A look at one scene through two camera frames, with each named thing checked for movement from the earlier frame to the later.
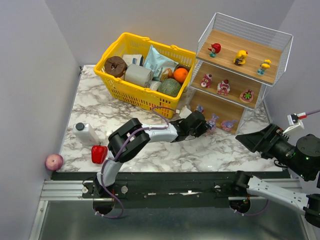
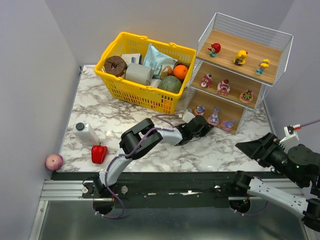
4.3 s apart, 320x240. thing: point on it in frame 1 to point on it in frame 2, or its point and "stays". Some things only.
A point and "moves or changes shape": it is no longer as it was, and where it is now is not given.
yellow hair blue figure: x=265 y=65 stays
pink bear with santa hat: x=206 y=82 stays
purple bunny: x=200 y=108 stays
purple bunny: x=212 y=123 moves or changes shape
